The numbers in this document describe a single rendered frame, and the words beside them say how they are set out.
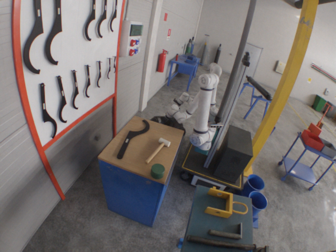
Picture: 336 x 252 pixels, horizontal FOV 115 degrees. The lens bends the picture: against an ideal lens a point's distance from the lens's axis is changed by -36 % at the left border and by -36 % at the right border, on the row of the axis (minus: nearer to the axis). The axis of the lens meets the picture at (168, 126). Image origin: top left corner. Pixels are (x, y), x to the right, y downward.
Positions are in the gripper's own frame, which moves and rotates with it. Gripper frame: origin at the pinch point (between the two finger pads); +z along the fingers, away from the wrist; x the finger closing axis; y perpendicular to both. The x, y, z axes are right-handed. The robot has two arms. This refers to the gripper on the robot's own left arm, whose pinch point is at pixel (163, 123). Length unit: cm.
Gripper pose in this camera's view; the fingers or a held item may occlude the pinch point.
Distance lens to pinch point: 209.4
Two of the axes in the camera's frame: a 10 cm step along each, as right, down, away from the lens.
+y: -7.3, -6.8, 0.5
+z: -4.5, 5.3, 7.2
